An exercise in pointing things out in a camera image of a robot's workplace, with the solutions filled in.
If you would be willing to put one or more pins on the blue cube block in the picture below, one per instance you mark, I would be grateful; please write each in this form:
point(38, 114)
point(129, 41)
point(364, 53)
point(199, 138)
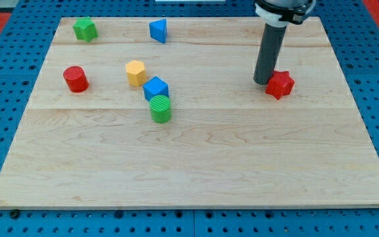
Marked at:
point(154, 87)

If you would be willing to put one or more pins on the green cylinder block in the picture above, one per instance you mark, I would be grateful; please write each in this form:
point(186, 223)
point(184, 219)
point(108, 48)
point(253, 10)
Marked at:
point(160, 109)

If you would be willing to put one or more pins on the light wooden board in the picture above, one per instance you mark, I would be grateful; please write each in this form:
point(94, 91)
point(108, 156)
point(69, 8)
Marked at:
point(228, 144)

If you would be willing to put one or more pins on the yellow hexagon block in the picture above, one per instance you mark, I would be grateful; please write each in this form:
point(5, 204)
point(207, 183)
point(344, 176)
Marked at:
point(136, 73)

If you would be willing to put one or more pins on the blue triangle block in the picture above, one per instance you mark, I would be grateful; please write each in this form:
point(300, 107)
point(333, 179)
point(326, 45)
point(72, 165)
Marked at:
point(158, 30)

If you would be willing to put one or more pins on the red star block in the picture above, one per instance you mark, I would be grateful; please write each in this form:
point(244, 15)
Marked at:
point(280, 84)

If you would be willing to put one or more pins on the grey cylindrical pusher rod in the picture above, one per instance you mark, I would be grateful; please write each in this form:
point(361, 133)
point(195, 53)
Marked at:
point(268, 53)

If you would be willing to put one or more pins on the red cylinder block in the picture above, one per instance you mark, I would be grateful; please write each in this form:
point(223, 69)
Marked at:
point(76, 79)

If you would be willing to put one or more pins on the green star block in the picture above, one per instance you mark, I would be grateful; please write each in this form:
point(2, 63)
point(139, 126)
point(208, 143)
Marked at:
point(84, 29)

